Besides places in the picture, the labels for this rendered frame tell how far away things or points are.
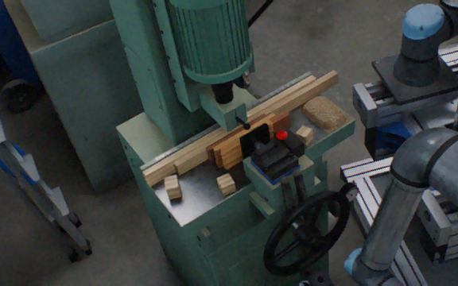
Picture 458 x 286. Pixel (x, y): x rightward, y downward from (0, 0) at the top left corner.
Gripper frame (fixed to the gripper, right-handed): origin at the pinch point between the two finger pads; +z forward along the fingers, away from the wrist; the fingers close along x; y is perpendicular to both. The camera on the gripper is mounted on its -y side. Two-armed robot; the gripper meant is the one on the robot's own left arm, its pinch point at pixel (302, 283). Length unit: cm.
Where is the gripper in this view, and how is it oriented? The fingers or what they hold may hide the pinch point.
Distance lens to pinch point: 161.3
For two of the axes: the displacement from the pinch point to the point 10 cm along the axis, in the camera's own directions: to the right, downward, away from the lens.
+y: 3.9, 8.7, 3.2
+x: 8.2, -4.8, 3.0
